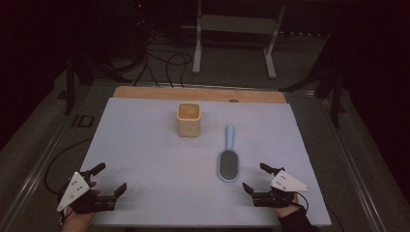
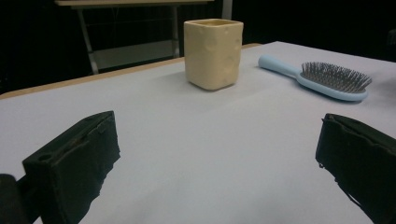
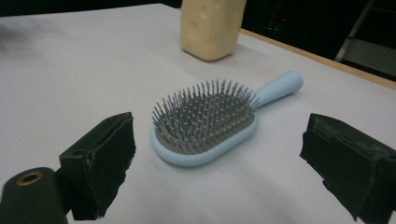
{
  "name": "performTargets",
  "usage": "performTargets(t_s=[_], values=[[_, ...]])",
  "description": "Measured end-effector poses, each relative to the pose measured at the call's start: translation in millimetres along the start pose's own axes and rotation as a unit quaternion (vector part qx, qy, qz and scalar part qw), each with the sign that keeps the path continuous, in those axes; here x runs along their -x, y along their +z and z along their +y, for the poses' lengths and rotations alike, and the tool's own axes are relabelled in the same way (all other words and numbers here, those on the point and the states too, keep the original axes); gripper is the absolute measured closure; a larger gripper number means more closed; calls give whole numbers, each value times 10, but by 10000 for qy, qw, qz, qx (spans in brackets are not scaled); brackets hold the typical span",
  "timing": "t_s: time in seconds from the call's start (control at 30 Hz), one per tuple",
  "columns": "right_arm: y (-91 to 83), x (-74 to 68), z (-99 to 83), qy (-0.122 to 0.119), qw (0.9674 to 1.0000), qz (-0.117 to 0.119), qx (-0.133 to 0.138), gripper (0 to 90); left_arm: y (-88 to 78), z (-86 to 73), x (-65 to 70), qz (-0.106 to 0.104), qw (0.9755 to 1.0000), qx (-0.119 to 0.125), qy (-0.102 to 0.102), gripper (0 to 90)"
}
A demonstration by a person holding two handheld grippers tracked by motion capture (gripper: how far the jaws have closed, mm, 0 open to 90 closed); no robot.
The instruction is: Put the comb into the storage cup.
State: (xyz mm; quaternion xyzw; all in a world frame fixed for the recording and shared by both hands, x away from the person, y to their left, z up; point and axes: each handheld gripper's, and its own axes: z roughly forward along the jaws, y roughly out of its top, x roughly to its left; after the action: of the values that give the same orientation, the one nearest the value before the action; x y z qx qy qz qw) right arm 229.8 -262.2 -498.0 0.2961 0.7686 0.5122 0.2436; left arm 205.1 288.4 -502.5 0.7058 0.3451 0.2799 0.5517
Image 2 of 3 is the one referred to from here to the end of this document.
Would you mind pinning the white metal stand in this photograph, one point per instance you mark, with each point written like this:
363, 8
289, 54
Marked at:
130, 54

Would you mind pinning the beige square cup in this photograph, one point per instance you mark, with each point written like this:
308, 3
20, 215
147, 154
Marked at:
211, 56

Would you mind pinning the white table mat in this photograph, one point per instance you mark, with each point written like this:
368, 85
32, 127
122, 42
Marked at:
199, 140

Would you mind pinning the light blue hairbrush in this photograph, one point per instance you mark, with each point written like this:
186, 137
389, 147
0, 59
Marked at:
330, 85

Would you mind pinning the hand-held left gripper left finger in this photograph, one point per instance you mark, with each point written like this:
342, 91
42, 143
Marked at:
71, 168

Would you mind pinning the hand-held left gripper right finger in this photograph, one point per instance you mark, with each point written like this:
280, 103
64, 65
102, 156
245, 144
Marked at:
361, 161

